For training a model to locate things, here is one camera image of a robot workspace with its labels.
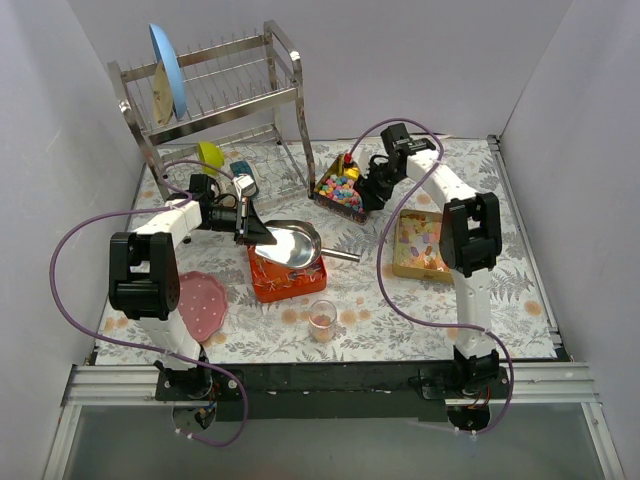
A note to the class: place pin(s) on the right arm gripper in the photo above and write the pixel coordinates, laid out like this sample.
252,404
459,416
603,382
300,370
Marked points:
371,185

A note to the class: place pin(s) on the pink dotted plate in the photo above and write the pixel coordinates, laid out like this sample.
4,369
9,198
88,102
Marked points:
202,304

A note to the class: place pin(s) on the green bowl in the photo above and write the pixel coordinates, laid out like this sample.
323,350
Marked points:
211,157

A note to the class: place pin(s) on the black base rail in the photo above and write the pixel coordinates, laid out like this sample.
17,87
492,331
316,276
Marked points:
326,390

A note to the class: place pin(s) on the orange lollipop tray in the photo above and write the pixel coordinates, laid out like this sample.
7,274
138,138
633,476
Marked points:
272,282

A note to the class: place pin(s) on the metal dish rack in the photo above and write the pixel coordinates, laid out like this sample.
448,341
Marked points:
244,95

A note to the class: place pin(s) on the beige plate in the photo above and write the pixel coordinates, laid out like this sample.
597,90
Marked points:
163,103

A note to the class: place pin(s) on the dark tin of star candies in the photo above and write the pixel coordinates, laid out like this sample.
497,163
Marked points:
335,191

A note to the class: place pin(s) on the gold tin of flat candies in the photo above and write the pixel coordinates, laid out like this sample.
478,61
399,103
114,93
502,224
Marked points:
416,252

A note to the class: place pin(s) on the clear drinking glass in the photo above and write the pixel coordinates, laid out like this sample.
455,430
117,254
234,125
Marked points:
323,320

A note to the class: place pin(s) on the blue plate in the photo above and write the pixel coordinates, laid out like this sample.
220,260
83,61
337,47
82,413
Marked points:
164,51

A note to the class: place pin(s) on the floral table mat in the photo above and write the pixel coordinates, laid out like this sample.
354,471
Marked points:
381,317

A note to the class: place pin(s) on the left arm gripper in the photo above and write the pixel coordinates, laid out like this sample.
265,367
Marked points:
242,225

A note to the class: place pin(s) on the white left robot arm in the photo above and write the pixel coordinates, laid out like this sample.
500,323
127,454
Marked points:
144,280

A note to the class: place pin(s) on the metal scoop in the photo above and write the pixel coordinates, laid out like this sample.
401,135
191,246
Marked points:
298,245

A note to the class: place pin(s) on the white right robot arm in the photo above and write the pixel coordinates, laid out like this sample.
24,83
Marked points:
470,240

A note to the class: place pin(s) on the teal patterned cup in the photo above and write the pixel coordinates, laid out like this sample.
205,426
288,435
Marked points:
241,167

